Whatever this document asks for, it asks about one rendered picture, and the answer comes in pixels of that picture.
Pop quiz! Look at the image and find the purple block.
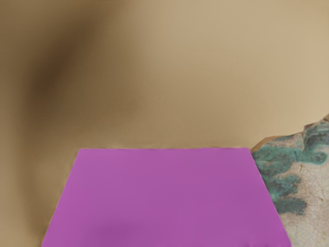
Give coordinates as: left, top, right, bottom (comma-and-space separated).
41, 147, 292, 247

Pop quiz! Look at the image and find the grey green mottled stone block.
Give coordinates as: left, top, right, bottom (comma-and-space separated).
250, 113, 329, 247

